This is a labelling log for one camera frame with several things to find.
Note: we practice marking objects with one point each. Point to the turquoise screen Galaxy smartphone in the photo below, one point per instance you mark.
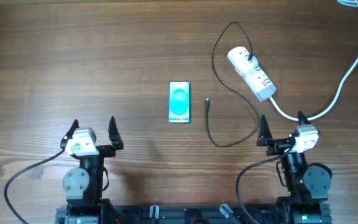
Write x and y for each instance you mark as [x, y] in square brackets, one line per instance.
[179, 102]

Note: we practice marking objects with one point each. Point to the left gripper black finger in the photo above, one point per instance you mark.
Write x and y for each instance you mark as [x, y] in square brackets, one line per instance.
[114, 136]
[69, 134]

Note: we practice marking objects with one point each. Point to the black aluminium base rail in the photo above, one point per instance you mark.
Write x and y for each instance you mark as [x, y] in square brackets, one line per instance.
[261, 213]

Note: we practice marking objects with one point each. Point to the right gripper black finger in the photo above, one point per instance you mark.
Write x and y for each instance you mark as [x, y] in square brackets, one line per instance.
[302, 119]
[265, 137]

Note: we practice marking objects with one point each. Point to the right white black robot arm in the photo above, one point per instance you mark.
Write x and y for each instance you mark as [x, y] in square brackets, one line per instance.
[307, 184]

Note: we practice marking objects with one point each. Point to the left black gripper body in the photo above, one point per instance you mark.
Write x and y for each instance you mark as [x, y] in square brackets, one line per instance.
[107, 151]

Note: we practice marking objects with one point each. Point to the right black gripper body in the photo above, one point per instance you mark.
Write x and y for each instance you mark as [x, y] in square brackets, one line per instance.
[278, 147]

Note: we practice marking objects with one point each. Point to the white USB charger plug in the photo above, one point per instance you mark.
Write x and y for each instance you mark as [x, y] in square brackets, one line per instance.
[243, 65]

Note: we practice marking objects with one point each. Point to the white two-socket power strip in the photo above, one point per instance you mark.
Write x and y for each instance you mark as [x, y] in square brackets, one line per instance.
[257, 80]

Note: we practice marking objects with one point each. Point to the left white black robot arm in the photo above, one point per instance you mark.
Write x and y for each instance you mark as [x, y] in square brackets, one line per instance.
[84, 185]

